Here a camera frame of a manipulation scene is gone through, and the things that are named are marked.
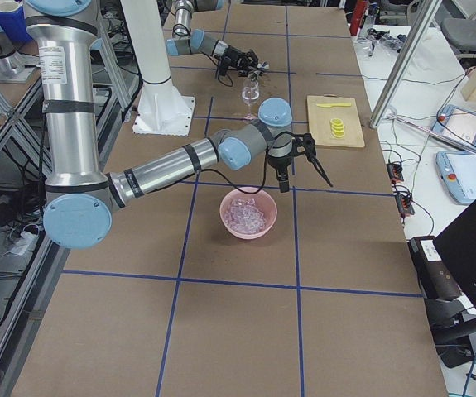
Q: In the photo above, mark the red cylinder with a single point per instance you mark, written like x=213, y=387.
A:
x=357, y=17

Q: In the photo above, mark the black box device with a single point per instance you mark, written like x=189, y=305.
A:
x=434, y=277

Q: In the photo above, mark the yellow plastic knife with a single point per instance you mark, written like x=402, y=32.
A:
x=334, y=105

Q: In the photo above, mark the clear ice cube pile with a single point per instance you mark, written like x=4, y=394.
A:
x=244, y=216

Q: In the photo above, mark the blue teach pendant far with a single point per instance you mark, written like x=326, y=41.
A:
x=456, y=123

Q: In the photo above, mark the blue teach pendant near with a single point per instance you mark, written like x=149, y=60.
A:
x=458, y=174

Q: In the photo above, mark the clear wine glass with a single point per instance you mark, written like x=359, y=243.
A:
x=250, y=94

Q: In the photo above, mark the pink bowl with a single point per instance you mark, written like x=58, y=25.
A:
x=264, y=201

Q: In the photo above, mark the blue teach pendant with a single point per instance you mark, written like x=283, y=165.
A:
x=458, y=174
x=456, y=123

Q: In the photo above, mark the aluminium frame post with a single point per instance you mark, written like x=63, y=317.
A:
x=418, y=29

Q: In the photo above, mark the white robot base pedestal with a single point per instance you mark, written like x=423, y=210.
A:
x=161, y=109

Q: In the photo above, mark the bamboo cutting board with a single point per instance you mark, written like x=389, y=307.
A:
x=319, y=122

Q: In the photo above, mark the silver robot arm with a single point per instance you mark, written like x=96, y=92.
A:
x=80, y=197
x=188, y=41

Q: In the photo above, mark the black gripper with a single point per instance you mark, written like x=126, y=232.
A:
x=233, y=54
x=279, y=164

